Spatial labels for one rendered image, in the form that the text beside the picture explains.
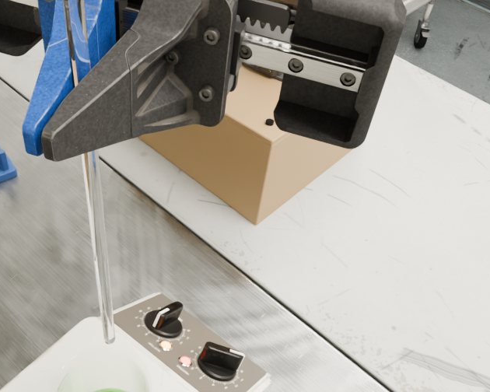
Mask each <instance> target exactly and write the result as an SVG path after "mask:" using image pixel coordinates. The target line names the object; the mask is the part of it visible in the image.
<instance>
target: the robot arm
mask: <svg viewBox="0 0 490 392"><path fill-rule="evenodd" d="M84 2H85V11H86V26H87V35H88V44H89V60H90V69H91V71H90V72H89V73H88V74H87V75H86V76H85V77H84V78H83V79H82V80H81V81H80V83H79V84H78V85H77V86H76V87H75V88H74V89H73V85H72V73H71V66H70V60H69V53H68V41H67V34H66V28H65V15H64V9H63V2H62V0H0V53H3V54H7V55H11V56H15V57H19V56H22V55H24V54H25V53H27V52H28V51H29V50H30V49H31V48H32V47H34V46H35V45H36V44H37V43H38V42H40V41H41V40H42V39H43V42H44V53H45V55H44V59H43V62H42V65H41V68H40V72H39V75H38V77H37V81H36V84H35V86H34V89H33V94H32V96H31V99H30V103H29V106H28V108H27V111H26V115H25V117H24V120H23V126H22V133H23V141H24V145H25V150H26V152H27V153H28V154H30V155H34V156H41V155H42V154H44V157H45V159H49V160H51V161H55V162H60V161H62V160H65V159H69V158H72V157H75V156H79V155H82V154H84V153H88V152H92V151H94V150H97V149H101V148H104V147H107V146H109V145H113V144H117V143H119V142H123V141H126V140H128V139H131V138H137V137H138V136H141V135H145V134H151V133H155V132H159V131H165V130H169V129H173V128H179V127H183V126H188V125H191V124H199V125H203V126H206V127H214V126H216V125H217V124H219V123H220V122H221V120H222V119H223V117H224V115H225V110H226V97H227V95H228V93H229V92H232V91H234V90H235V88H236V86H237V82H238V76H239V70H240V67H241V62H242V65H243V66H246V67H248V68H251V69H253V70H254V71H257V72H260V73H262V74H264V75H267V76H269V77H271V78H273V79H276V80H278V81H280V82H282V86H281V90H280V95H279V100H278V102H277V104H276V107H275V109H274V112H273V114H274V119H275V123H276V125H277V127H278V128H279V129H280V130H281V131H285V132H288V133H291V134H294V135H299V136H303V137H305V138H311V139H313V140H317V141H319V142H325V143H327V144H331V145H336V146H339V147H342V148H345V149H355V148H357V147H359V146H360V145H361V144H362V143H363V142H364V141H365V140H366V136H367V134H368V131H369V127H370V125H371V122H372V119H373V115H374V113H375V110H376V106H377V104H378V102H379V99H380V95H381V93H382V90H383V86H384V83H385V81H386V78H387V74H388V72H389V69H390V65H391V62H392V61H393V58H394V54H395V51H396V49H397V45H398V42H399V40H400V37H401V33H402V30H403V28H404V23H405V19H406V15H407V9H406V8H405V6H404V3H403V1H402V0H84ZM248 18H249V19H248ZM257 20H258V21H257Z"/></svg>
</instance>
